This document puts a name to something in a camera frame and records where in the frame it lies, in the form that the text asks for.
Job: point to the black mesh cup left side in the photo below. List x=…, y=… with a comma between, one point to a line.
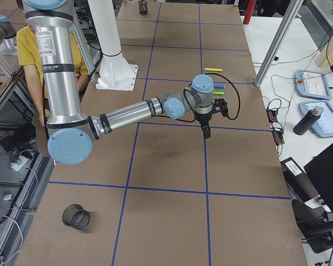
x=143, y=7

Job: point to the aluminium frame post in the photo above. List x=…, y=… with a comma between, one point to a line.
x=281, y=33

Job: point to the black mesh cup right side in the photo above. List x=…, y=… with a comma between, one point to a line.
x=76, y=216

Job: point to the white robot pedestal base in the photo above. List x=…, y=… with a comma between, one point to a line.
x=115, y=73

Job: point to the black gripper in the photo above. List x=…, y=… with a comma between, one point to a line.
x=203, y=118

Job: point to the white power strip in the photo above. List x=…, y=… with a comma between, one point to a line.
x=20, y=163

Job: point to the blue teach pendant near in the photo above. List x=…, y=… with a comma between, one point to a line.
x=324, y=126

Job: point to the blue teach pendant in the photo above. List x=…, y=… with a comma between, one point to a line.
x=324, y=126
x=312, y=84

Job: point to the yellow highlighter marker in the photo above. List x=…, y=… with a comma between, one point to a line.
x=213, y=69

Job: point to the black monitor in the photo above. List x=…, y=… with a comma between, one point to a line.
x=320, y=172

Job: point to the person in yellow shirt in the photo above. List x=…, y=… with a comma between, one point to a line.
x=29, y=58

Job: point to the orange electronics board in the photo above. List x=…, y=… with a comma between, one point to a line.
x=276, y=127

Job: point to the black mesh cup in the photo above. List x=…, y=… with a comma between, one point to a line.
x=143, y=7
x=76, y=216

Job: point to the blue teach pendant far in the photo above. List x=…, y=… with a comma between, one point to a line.
x=312, y=84

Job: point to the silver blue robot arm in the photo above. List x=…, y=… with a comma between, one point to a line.
x=7, y=37
x=71, y=133

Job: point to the brown paper table cover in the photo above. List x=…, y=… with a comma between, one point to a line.
x=157, y=192

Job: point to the black water bottle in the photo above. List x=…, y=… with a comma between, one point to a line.
x=308, y=120

